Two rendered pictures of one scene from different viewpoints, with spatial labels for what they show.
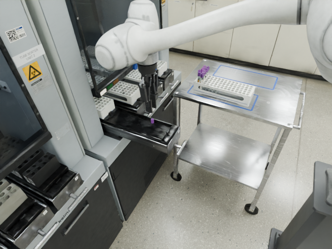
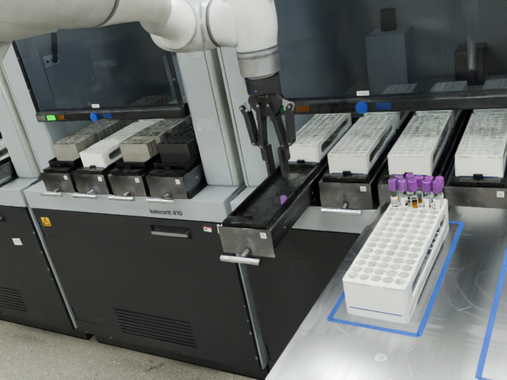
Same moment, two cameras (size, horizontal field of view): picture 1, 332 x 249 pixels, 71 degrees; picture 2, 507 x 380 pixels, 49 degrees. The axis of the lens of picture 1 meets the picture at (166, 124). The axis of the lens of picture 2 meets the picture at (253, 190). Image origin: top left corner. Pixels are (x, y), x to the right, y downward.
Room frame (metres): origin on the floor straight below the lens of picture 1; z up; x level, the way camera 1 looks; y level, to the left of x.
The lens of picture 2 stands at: (0.83, -1.13, 1.38)
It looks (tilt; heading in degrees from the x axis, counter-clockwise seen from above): 24 degrees down; 94
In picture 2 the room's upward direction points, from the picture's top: 11 degrees counter-clockwise
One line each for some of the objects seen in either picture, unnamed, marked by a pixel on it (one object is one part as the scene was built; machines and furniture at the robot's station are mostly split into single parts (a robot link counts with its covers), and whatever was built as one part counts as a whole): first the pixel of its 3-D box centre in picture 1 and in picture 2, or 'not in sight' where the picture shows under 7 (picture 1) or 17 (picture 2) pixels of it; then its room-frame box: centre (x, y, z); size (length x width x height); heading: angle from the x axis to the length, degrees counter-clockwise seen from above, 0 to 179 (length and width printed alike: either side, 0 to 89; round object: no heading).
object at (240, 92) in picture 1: (223, 89); (400, 251); (1.01, -0.30, 0.85); 0.30 x 0.10 x 0.06; 60
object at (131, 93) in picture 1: (113, 90); (364, 144); (1.06, 0.28, 0.83); 0.30 x 0.10 x 0.06; 62
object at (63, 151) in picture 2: not in sight; (68, 151); (0.12, 0.66, 0.85); 0.12 x 0.02 x 0.06; 152
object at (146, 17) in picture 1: (142, 25); (244, 10); (0.81, 0.07, 1.25); 0.13 x 0.11 x 0.16; 153
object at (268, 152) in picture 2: (148, 105); (269, 160); (0.81, 0.07, 0.92); 0.03 x 0.01 x 0.07; 62
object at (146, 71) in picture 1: (147, 71); (265, 95); (0.82, 0.06, 1.07); 0.08 x 0.07 x 0.09; 152
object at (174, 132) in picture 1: (116, 120); (299, 179); (0.87, 0.25, 0.78); 0.73 x 0.14 x 0.09; 62
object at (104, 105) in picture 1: (85, 102); (320, 136); (0.96, 0.41, 0.83); 0.30 x 0.10 x 0.06; 62
